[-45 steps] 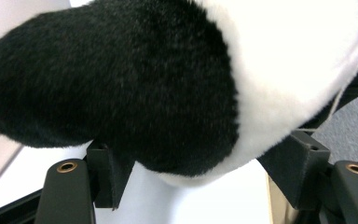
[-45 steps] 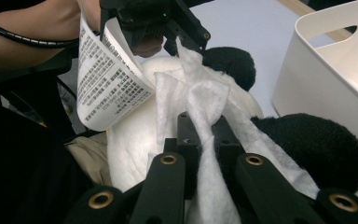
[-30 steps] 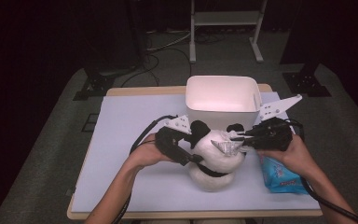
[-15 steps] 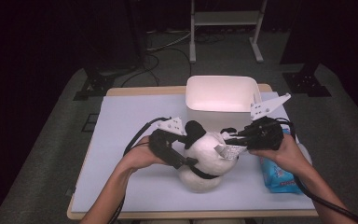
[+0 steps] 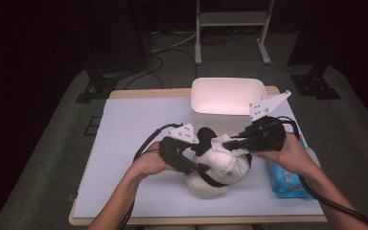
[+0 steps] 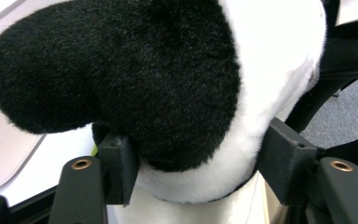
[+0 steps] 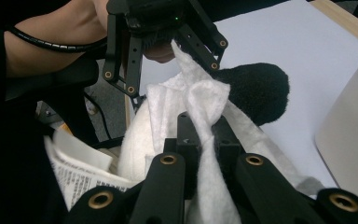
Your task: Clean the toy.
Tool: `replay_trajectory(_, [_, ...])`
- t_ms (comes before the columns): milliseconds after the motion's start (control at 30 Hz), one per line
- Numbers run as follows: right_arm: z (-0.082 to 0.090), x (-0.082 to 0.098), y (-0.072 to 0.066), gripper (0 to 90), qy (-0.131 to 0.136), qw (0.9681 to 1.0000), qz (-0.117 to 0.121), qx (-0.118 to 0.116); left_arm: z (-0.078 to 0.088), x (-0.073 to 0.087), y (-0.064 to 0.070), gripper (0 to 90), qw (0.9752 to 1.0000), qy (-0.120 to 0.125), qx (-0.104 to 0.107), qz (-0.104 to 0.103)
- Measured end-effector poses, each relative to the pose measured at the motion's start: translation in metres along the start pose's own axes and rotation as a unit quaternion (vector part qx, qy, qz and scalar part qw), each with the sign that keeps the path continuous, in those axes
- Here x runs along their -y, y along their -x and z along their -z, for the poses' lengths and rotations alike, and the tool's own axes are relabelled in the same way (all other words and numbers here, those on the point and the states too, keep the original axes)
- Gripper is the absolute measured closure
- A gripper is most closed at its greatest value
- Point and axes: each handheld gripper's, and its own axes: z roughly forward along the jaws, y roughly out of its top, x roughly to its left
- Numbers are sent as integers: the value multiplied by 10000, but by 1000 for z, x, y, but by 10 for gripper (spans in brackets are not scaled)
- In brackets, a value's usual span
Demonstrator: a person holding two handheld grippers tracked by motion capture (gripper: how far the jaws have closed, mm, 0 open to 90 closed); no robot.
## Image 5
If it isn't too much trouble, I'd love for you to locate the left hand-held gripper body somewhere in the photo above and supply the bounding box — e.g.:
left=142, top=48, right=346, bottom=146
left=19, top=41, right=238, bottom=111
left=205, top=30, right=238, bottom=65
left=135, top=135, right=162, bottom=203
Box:
left=158, top=124, right=200, bottom=176

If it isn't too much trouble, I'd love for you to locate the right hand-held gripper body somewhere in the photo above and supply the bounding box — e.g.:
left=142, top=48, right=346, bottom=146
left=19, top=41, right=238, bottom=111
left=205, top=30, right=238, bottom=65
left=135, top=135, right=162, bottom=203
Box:
left=242, top=90, right=292, bottom=153

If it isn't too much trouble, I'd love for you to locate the white wet wipe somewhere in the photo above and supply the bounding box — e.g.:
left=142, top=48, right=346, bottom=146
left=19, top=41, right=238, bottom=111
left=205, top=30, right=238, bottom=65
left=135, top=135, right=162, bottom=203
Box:
left=210, top=133, right=251, bottom=158

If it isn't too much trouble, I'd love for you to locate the panda plush toy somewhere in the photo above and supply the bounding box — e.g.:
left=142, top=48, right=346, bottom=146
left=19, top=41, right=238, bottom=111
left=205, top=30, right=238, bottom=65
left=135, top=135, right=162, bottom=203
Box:
left=185, top=126, right=254, bottom=200

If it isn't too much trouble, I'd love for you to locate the white plastic bin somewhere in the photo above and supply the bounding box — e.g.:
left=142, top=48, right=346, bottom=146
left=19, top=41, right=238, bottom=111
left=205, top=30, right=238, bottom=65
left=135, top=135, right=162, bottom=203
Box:
left=190, top=77, right=268, bottom=139

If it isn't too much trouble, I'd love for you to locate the blue wet wipe packet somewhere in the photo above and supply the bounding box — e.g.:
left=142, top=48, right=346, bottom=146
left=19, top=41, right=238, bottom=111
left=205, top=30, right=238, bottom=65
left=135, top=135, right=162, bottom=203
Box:
left=265, top=133, right=321, bottom=200

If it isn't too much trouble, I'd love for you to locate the person's left hand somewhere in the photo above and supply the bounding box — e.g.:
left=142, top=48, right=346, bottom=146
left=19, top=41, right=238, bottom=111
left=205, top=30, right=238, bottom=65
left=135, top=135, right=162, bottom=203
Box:
left=132, top=141, right=174, bottom=177

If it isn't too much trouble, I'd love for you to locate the person's right hand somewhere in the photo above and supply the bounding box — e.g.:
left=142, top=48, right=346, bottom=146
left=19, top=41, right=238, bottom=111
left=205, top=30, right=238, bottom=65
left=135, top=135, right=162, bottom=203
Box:
left=252, top=131, right=319, bottom=177

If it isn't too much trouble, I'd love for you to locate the wooden table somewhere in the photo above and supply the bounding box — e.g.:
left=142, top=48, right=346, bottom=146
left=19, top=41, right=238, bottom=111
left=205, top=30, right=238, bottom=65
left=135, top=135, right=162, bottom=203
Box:
left=68, top=85, right=329, bottom=226

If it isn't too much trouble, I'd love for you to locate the black stand base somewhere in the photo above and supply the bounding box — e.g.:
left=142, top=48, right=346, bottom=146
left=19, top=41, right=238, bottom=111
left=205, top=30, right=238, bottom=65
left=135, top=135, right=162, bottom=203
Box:
left=75, top=68, right=119, bottom=104
left=289, top=63, right=341, bottom=101

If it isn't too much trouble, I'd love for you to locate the white metal stand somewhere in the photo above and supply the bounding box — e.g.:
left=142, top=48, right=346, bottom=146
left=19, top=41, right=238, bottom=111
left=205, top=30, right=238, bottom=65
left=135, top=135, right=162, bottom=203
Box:
left=195, top=0, right=276, bottom=66

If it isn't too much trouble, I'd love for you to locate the left hand-held gripper cable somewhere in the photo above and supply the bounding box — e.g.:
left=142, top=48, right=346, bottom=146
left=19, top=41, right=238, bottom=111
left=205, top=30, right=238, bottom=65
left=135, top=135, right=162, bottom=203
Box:
left=118, top=123, right=184, bottom=230

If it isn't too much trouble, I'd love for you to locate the black floor cable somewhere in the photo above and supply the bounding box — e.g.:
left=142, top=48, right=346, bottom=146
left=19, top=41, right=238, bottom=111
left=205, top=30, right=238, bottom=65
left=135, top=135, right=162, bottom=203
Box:
left=124, top=47, right=198, bottom=90

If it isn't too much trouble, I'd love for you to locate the grey floor cable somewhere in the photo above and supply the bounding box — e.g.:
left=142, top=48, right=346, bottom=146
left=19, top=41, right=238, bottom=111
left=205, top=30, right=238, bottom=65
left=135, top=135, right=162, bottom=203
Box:
left=149, top=30, right=199, bottom=54

